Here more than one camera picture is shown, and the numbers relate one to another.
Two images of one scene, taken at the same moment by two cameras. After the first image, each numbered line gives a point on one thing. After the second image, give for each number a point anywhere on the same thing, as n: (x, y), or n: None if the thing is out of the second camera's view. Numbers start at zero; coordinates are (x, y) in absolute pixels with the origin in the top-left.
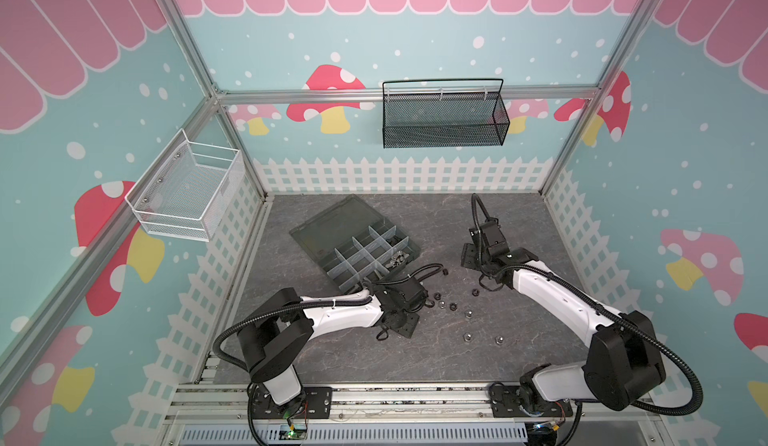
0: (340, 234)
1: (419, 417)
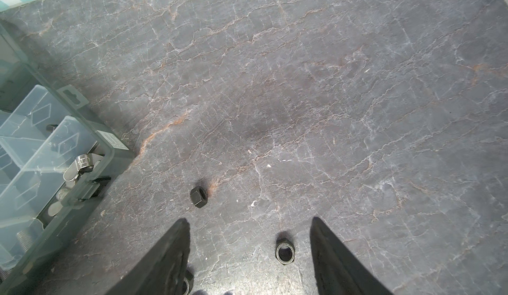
0: (56, 159)
1: None
